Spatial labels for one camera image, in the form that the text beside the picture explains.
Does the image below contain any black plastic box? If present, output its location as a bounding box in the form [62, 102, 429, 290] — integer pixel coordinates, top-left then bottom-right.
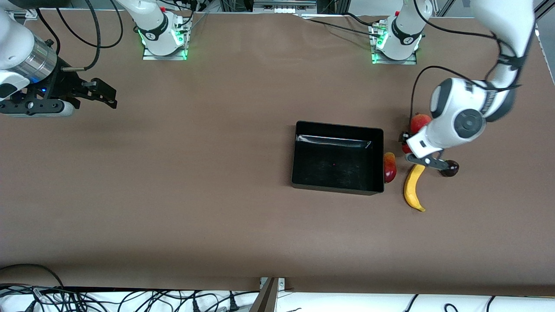
[291, 120, 385, 196]

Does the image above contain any yellow banana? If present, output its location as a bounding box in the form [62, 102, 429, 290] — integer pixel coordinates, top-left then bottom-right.
[403, 164, 427, 212]

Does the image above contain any dark purple mangosteen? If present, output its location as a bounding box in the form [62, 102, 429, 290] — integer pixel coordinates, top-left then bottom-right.
[439, 159, 460, 178]

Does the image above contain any red pomegranate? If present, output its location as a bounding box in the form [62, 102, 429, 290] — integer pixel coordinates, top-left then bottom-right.
[410, 113, 433, 135]

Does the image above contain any red yellow mango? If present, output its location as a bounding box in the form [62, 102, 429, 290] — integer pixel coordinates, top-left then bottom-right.
[384, 152, 397, 184]

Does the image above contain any white power strip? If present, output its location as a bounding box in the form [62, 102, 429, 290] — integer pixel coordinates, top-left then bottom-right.
[254, 0, 318, 13]

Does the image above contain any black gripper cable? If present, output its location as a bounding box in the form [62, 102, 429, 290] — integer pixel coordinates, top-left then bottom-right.
[409, 0, 521, 127]
[62, 0, 102, 72]

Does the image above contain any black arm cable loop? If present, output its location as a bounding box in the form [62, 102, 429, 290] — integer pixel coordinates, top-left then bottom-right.
[55, 0, 125, 49]

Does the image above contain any black cable on table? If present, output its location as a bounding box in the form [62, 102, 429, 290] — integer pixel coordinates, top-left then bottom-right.
[299, 12, 378, 36]

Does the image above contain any aluminium frame profile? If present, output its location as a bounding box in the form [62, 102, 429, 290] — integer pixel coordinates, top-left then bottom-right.
[532, 0, 555, 26]

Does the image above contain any silver table edge bracket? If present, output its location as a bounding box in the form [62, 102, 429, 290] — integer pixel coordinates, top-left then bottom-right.
[259, 277, 286, 290]

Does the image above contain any dark metal post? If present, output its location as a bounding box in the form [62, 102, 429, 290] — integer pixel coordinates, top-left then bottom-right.
[249, 277, 279, 312]

